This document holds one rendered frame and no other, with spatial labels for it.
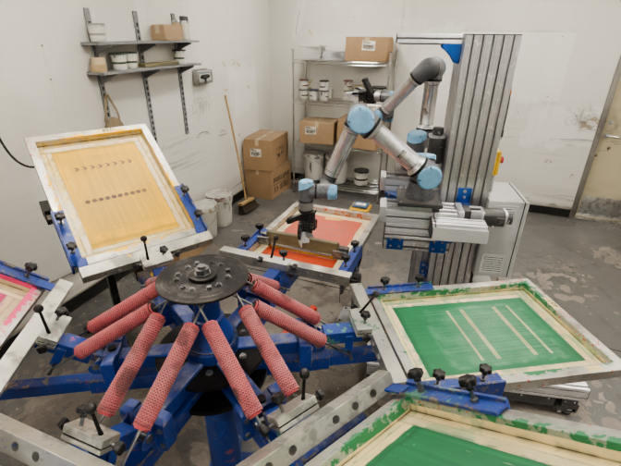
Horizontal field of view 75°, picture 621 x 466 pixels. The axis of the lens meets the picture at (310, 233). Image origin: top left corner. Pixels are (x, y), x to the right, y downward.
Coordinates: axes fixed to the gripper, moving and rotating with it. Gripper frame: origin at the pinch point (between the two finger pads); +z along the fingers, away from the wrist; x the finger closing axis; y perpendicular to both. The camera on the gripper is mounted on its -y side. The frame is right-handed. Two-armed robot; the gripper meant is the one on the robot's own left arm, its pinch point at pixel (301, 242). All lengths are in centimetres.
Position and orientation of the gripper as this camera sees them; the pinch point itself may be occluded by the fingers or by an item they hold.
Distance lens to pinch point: 217.3
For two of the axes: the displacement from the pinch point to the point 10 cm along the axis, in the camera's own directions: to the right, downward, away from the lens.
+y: 9.3, 1.7, -3.2
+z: -0.1, 9.0, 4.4
